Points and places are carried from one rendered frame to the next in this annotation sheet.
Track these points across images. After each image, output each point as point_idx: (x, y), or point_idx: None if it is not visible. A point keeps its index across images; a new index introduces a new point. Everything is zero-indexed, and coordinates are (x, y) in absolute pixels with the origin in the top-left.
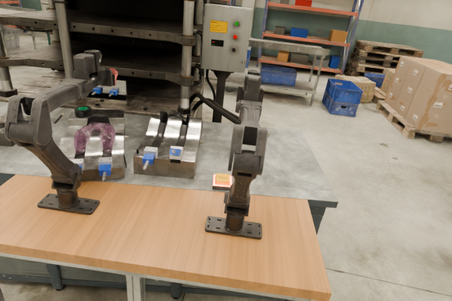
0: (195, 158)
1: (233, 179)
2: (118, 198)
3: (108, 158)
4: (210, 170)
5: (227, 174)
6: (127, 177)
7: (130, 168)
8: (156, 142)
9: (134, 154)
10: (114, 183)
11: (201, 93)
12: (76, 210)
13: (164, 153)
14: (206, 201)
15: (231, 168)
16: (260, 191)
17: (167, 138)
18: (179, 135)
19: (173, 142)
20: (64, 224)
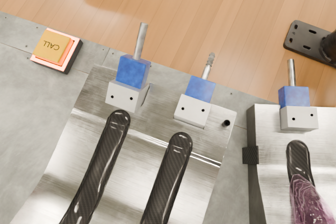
0: (87, 76)
1: (30, 63)
2: (252, 52)
3: (295, 121)
4: (61, 104)
5: (37, 53)
6: (239, 110)
7: (234, 142)
8: (167, 194)
9: (234, 118)
10: (263, 98)
11: None
12: (318, 28)
13: (157, 112)
14: (105, 16)
15: (13, 100)
16: (0, 20)
17: (130, 207)
18: (91, 215)
19: (119, 181)
20: (327, 10)
